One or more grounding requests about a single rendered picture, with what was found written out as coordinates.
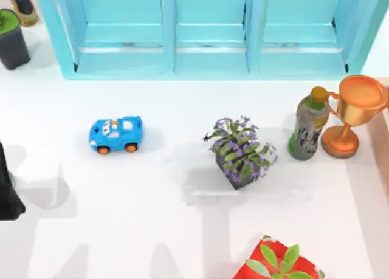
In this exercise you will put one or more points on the purple flower plant pot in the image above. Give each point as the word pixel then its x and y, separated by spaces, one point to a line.
pixel 241 157

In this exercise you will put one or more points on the blue toy car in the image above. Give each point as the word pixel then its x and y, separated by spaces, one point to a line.
pixel 117 134

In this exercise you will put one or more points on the light blue rack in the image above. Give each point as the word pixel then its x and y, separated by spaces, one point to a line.
pixel 209 33

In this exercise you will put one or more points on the green bottle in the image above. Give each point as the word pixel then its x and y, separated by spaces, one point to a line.
pixel 308 130

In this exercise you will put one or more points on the red plant pot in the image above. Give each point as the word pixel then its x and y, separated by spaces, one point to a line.
pixel 273 262

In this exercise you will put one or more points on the bronze trophy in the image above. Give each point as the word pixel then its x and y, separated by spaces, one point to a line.
pixel 354 108

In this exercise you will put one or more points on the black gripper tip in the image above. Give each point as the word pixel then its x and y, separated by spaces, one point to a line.
pixel 7 191

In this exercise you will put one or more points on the dark grey plant pot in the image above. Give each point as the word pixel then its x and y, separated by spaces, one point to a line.
pixel 12 45

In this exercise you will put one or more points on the brown and black bottle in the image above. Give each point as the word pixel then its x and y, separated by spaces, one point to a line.
pixel 24 5

